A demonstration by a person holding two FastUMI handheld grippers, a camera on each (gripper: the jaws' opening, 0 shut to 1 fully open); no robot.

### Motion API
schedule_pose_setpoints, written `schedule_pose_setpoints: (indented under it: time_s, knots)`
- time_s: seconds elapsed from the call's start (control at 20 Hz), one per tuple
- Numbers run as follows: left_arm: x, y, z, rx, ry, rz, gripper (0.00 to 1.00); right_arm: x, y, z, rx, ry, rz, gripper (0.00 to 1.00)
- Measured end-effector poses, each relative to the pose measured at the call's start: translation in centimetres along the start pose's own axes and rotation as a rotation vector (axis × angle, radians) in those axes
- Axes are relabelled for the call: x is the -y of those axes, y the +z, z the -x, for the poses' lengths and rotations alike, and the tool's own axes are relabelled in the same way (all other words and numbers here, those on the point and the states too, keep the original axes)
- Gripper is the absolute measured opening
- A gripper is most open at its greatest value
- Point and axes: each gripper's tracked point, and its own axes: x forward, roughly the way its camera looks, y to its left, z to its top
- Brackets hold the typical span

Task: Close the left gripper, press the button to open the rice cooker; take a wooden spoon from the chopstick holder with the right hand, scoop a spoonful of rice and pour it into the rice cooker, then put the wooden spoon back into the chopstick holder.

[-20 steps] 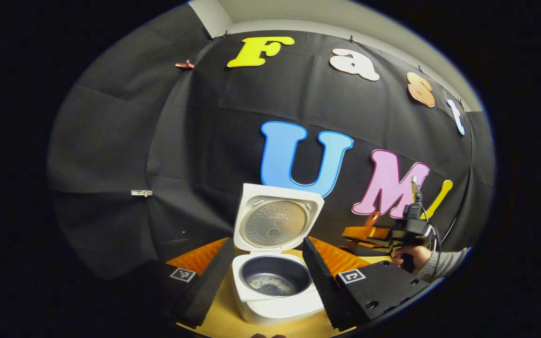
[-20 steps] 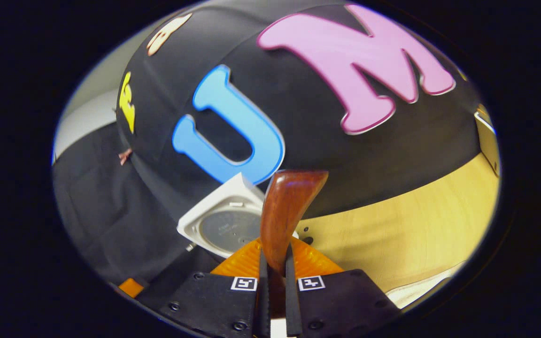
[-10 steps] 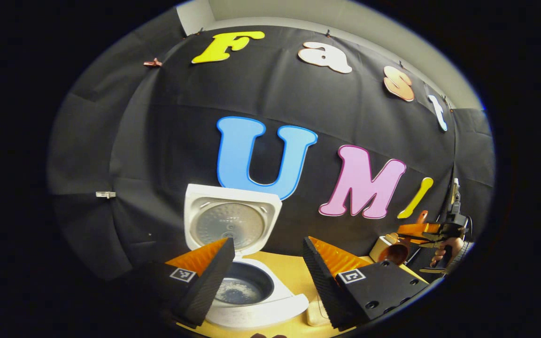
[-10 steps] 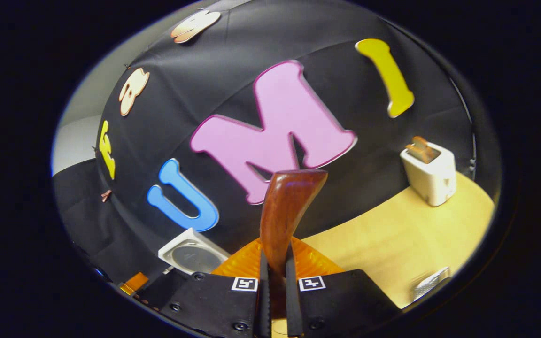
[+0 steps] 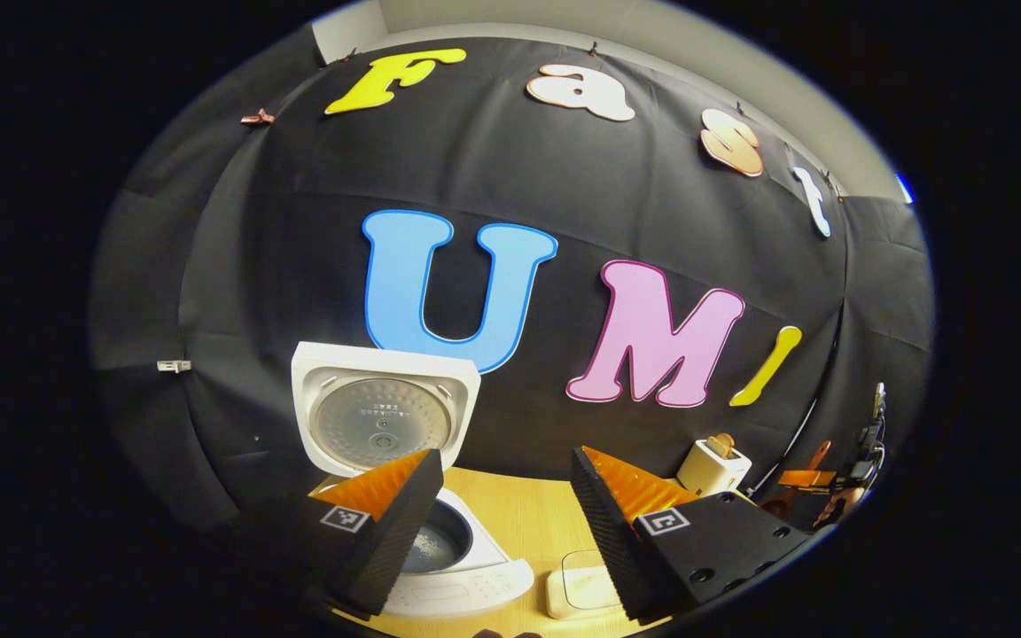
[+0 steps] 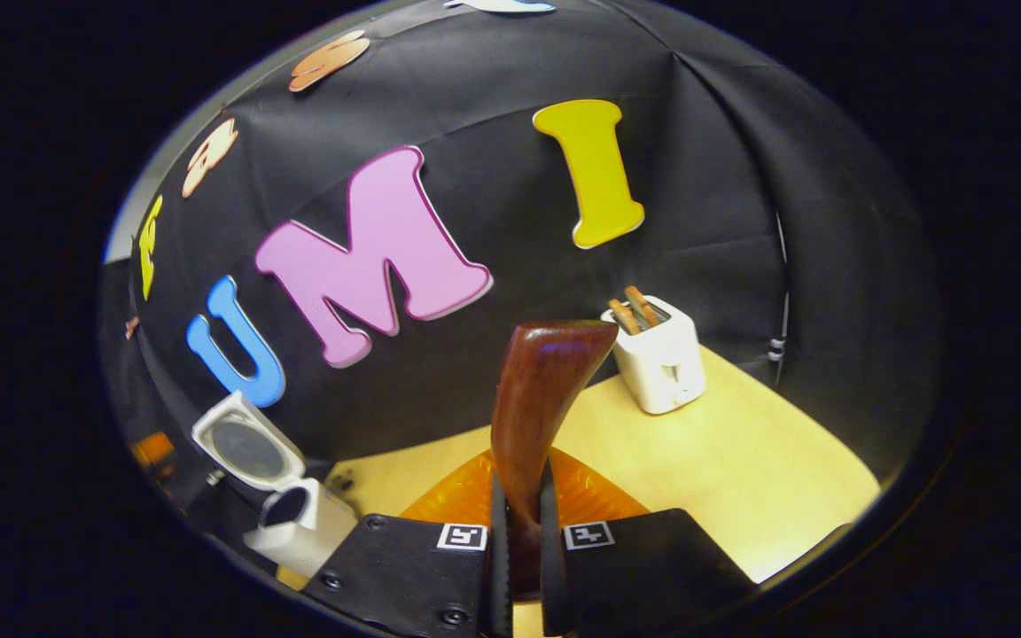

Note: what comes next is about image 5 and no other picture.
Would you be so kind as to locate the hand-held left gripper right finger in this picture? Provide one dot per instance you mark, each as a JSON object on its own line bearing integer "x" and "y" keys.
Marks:
{"x": 608, "y": 540}

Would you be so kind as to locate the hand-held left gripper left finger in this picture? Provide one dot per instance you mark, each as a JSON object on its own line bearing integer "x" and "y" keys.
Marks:
{"x": 400, "y": 540}

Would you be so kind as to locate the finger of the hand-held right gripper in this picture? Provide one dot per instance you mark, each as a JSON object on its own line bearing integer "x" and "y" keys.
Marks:
{"x": 807, "y": 479}

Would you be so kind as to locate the wooden spoon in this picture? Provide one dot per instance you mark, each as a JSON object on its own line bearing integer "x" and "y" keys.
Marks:
{"x": 819, "y": 454}

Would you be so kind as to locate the clear box of rice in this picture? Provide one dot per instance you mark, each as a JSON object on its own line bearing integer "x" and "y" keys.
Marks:
{"x": 577, "y": 589}

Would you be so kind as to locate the white rice cooker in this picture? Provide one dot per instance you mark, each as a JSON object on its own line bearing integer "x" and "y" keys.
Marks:
{"x": 386, "y": 416}

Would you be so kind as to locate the toast slice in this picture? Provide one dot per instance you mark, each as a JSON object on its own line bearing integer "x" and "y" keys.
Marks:
{"x": 720, "y": 445}

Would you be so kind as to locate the white toaster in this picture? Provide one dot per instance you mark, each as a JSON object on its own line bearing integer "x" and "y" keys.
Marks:
{"x": 710, "y": 474}

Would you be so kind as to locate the white cloth clip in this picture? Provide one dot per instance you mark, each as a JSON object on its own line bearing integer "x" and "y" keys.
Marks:
{"x": 174, "y": 366}

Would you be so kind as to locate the black backdrop cloth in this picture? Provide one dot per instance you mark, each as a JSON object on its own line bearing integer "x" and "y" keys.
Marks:
{"x": 298, "y": 266}

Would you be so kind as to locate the copper cloth clip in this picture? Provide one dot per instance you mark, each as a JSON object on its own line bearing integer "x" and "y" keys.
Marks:
{"x": 257, "y": 117}

